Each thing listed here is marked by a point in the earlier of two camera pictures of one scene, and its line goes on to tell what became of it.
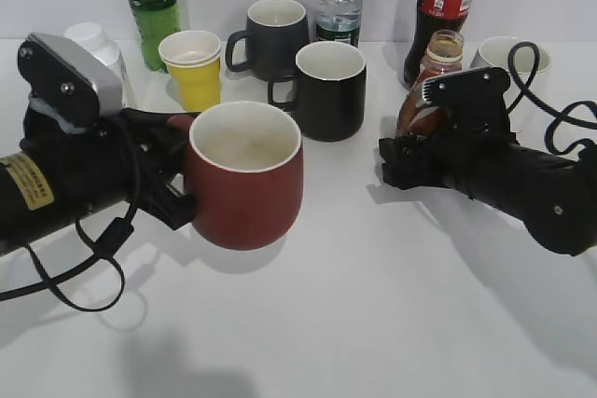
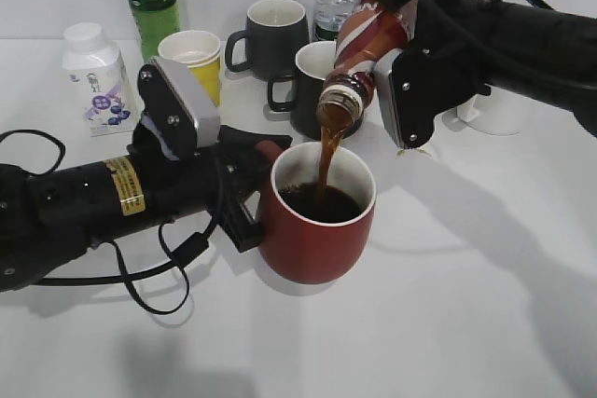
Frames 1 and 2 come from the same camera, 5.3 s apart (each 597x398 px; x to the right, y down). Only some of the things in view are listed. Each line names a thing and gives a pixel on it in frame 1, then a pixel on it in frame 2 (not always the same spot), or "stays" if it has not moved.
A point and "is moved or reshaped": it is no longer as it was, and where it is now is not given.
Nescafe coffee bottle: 444,53 is moved or reshaped
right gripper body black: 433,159 -> 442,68
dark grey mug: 276,28 stays
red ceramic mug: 244,170 is moved or reshaped
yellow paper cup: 194,59 stays
